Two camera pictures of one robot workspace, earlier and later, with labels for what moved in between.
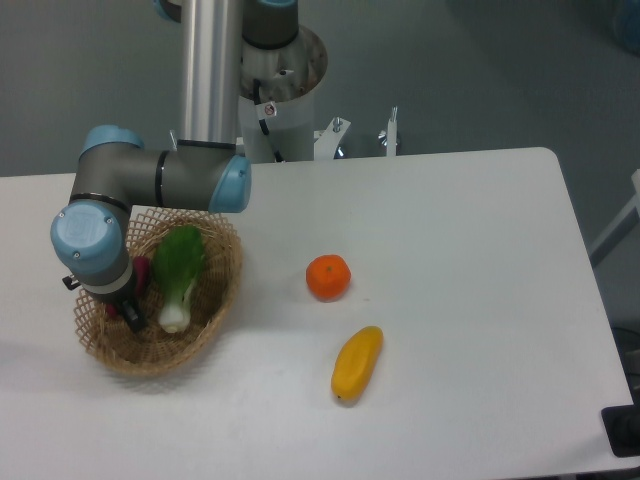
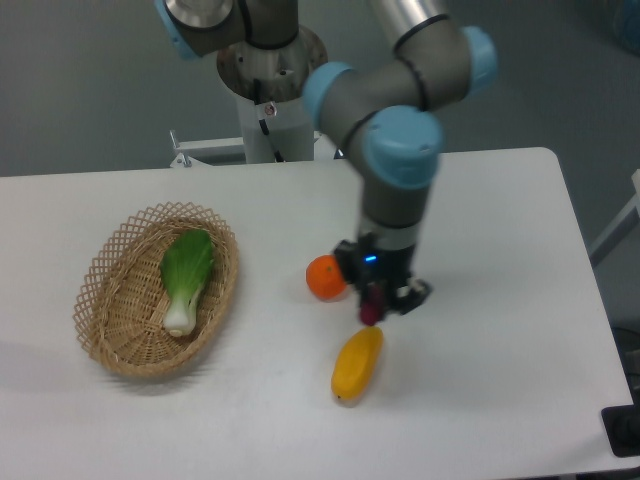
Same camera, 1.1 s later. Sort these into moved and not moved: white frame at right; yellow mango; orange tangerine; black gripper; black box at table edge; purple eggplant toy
Moved: black gripper; purple eggplant toy
Not moved: black box at table edge; yellow mango; orange tangerine; white frame at right
